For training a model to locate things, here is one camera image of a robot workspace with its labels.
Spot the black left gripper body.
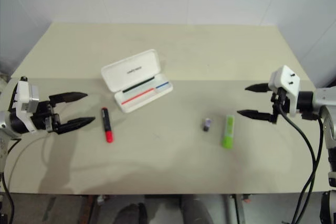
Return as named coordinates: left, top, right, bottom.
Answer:
left=30, top=100, right=63, bottom=134

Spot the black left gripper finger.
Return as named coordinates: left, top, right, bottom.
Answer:
left=49, top=92, right=88, bottom=108
left=56, top=116, right=96, bottom=135

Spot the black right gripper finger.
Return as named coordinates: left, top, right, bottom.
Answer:
left=245, top=82, right=270, bottom=94
left=236, top=109, right=273, bottom=123

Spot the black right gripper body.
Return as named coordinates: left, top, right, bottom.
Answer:
left=270, top=87, right=290, bottom=125

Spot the red and black marker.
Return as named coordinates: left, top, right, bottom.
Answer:
left=101, top=106, right=115, bottom=144

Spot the white plastic pencil case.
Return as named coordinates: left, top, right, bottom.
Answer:
left=100, top=48, right=174, bottom=114

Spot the dark grey cylinder shape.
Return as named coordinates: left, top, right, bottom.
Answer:
left=180, top=195, right=215, bottom=224

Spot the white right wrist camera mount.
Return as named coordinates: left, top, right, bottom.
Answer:
left=268, top=65, right=301, bottom=117

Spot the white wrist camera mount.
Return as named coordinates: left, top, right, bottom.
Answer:
left=8, top=76, right=40, bottom=133
left=268, top=65, right=301, bottom=117

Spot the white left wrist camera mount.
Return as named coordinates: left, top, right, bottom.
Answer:
left=8, top=76, right=40, bottom=133

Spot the light grey thin cable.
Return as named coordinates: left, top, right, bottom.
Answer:
left=4, top=132, right=52, bottom=183

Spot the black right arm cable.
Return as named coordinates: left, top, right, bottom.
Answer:
left=301, top=116, right=325, bottom=224
left=278, top=102, right=317, bottom=224

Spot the metal table frame leg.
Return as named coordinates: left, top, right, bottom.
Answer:
left=80, top=195, right=106, bottom=224
left=225, top=195, right=250, bottom=224

